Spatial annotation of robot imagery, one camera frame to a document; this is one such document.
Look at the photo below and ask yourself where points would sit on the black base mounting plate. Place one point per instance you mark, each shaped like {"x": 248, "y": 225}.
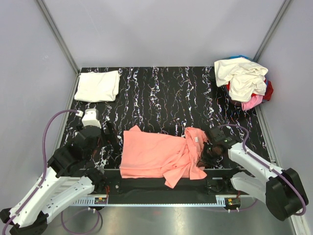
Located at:
{"x": 154, "y": 191}

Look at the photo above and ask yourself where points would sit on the left aluminium frame post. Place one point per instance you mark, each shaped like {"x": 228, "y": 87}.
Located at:
{"x": 56, "y": 33}

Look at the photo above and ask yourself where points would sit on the pink garment in pile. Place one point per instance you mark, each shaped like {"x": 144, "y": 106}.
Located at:
{"x": 254, "y": 101}

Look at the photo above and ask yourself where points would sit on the slotted grey cable duct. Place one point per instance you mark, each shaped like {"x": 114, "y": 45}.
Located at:
{"x": 91, "y": 202}

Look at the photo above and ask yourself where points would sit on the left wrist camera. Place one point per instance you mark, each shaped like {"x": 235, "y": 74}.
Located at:
{"x": 90, "y": 118}

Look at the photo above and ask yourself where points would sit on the blue garment in pile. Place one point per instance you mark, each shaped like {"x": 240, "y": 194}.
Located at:
{"x": 240, "y": 56}

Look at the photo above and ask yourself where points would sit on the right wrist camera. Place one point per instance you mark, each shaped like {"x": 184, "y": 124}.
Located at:
{"x": 218, "y": 138}

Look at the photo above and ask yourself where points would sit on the red garment in pile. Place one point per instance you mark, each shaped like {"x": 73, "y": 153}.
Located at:
{"x": 266, "y": 97}

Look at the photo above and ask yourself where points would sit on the right aluminium rail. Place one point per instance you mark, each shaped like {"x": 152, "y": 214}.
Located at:
{"x": 298, "y": 223}

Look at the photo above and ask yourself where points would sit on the crumpled cream t shirt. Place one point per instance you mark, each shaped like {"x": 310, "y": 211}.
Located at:
{"x": 243, "y": 76}

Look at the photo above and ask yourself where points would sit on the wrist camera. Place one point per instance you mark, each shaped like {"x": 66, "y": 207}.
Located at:
{"x": 90, "y": 118}
{"x": 218, "y": 138}

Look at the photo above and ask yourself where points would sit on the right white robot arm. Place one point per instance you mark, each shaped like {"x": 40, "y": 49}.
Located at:
{"x": 280, "y": 190}

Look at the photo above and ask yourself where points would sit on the salmon pink t shirt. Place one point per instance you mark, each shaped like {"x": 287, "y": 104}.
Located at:
{"x": 152, "y": 155}

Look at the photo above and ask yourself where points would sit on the right aluminium frame post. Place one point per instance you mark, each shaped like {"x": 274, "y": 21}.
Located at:
{"x": 272, "y": 28}

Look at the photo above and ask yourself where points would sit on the aluminium frame post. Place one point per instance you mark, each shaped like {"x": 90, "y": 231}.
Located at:
{"x": 272, "y": 28}
{"x": 56, "y": 33}

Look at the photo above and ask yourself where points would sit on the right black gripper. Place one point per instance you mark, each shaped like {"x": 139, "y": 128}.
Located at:
{"x": 206, "y": 162}

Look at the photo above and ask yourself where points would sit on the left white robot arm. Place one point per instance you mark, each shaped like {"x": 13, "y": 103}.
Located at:
{"x": 63, "y": 182}

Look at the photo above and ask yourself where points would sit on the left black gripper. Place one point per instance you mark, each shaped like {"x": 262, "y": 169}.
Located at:
{"x": 112, "y": 135}

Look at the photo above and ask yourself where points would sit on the folded white t shirt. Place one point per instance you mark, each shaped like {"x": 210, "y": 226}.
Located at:
{"x": 98, "y": 87}

